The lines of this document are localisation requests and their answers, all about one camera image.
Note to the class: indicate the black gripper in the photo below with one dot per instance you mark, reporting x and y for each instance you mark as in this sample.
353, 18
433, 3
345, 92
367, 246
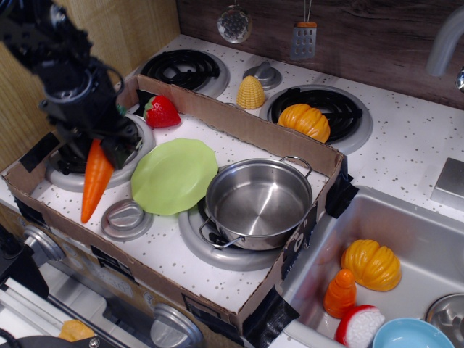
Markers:
81, 100

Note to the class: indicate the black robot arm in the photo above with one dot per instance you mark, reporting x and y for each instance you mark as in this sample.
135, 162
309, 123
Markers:
37, 33

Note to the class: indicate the light green plastic plate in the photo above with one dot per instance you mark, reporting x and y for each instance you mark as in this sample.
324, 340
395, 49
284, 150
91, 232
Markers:
174, 176

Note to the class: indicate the orange toy carrot piece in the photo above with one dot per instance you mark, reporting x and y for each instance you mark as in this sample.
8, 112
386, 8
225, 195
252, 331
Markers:
341, 294

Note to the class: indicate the front left black burner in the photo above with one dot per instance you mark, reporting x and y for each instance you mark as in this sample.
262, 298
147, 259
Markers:
58, 171

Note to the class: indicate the black burner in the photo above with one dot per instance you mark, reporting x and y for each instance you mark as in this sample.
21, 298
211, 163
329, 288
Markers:
58, 171
197, 71
349, 119

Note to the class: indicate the red toy strawberry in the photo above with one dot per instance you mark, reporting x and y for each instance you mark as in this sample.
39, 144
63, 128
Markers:
159, 112

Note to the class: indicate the silver stove knob front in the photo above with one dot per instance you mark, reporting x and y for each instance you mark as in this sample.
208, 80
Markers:
125, 220

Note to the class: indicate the silver stove knob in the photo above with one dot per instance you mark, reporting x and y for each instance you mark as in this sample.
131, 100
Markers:
125, 220
268, 76

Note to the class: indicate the brown cardboard fence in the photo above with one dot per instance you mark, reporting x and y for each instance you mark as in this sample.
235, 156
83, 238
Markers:
231, 121

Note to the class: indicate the silver oven knob left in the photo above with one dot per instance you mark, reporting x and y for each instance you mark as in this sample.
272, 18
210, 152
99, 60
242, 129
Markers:
44, 248

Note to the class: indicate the silver oven knob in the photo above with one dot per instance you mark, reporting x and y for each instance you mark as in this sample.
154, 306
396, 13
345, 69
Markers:
173, 329
44, 248

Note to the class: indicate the back left black burner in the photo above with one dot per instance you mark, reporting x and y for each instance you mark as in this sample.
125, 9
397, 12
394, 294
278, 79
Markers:
197, 71

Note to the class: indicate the black device at left edge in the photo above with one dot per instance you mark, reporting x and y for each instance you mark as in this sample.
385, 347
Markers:
17, 263

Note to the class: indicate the yellow toy corn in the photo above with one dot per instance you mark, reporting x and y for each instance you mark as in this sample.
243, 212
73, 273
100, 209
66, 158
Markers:
251, 94

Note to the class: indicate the front right grey burner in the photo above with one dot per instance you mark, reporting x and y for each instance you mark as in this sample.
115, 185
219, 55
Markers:
196, 229

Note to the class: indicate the stainless steel pot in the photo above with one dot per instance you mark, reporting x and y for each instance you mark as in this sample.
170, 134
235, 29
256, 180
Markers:
256, 204

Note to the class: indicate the silver slotted ladle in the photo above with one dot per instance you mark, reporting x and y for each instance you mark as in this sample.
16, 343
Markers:
234, 24

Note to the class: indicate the yellow sponge piece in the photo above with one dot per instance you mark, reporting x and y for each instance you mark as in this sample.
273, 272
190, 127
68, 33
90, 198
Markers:
75, 330

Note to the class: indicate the silver stove knob back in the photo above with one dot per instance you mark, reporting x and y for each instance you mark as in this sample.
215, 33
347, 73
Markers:
268, 76

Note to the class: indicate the silver oven knob right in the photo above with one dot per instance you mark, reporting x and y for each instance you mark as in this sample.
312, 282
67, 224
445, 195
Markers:
173, 329

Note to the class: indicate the orange toy pumpkin on stove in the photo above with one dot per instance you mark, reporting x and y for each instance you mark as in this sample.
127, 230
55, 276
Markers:
307, 120

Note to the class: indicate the silver toy spatula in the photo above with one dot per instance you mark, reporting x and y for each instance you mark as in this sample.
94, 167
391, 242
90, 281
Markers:
304, 36

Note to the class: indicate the back right black burner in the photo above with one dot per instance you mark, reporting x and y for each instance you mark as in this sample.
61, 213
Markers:
349, 119

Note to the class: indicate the orange toy pumpkin in sink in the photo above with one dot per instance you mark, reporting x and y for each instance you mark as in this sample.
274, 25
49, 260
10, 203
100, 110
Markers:
374, 266

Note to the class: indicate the red white toy mushroom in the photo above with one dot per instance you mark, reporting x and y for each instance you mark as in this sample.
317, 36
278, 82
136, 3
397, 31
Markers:
358, 327

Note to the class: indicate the steel sink basin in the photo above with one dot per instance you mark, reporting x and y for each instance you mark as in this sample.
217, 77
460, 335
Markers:
428, 245

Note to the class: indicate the grey metal block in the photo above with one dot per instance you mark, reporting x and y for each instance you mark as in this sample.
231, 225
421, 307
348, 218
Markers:
448, 189

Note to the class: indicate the light blue bowl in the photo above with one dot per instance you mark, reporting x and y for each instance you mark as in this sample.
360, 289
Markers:
410, 332

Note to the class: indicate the grey faucet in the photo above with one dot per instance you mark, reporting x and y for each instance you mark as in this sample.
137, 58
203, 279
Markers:
445, 43

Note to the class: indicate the silver sink drain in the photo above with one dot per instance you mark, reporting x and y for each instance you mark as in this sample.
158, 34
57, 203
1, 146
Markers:
446, 314

